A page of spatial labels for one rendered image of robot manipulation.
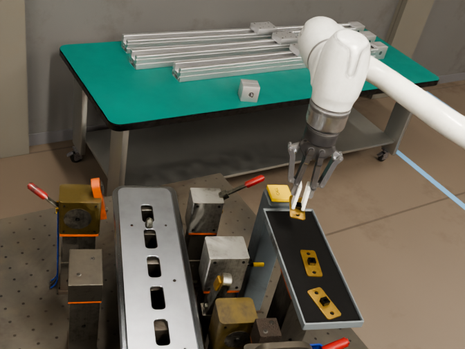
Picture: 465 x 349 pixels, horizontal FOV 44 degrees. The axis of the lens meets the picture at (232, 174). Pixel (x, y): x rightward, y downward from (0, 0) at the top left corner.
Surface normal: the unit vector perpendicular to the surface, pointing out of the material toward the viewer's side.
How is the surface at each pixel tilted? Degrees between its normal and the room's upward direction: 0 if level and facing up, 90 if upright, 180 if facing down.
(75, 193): 0
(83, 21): 90
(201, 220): 90
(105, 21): 90
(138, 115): 0
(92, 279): 0
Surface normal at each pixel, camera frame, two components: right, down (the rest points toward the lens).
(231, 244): 0.18, -0.79
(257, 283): 0.19, 0.61
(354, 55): 0.13, 0.33
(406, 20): 0.51, 0.59
